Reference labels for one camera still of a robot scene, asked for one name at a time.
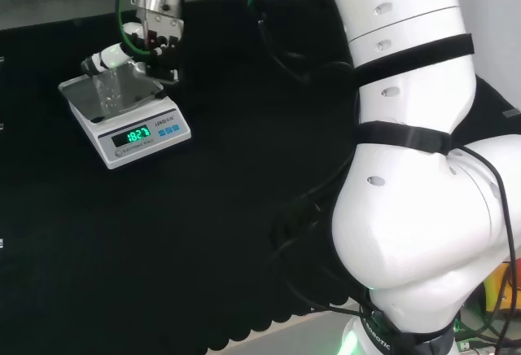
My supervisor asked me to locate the green cable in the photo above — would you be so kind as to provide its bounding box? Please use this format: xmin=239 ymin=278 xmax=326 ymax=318
xmin=115 ymin=0 xmax=152 ymax=55

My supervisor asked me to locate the clear glass beaker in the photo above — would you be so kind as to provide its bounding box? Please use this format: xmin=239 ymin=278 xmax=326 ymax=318
xmin=92 ymin=65 xmax=128 ymax=115

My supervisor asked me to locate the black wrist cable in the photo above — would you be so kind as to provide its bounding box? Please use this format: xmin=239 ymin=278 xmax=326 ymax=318
xmin=246 ymin=0 xmax=360 ymax=87

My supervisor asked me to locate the white electronic balance steel pan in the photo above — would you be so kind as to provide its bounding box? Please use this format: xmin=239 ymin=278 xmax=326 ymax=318
xmin=57 ymin=61 xmax=193 ymax=170

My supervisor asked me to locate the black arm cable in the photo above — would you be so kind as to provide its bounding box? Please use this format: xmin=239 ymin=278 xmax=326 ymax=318
xmin=450 ymin=144 xmax=521 ymax=355

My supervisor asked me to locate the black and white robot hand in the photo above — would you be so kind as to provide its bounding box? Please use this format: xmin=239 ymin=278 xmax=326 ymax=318
xmin=81 ymin=7 xmax=186 ymax=85

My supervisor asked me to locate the black bench cloth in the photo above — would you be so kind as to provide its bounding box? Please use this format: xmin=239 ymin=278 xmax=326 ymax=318
xmin=0 ymin=0 xmax=521 ymax=355

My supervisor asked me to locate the yellow stop button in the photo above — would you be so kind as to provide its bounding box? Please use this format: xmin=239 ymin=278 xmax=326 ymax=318
xmin=482 ymin=261 xmax=521 ymax=316

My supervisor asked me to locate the grey metal base plate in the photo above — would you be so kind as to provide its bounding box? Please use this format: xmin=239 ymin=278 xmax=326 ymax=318
xmin=211 ymin=309 xmax=356 ymax=355

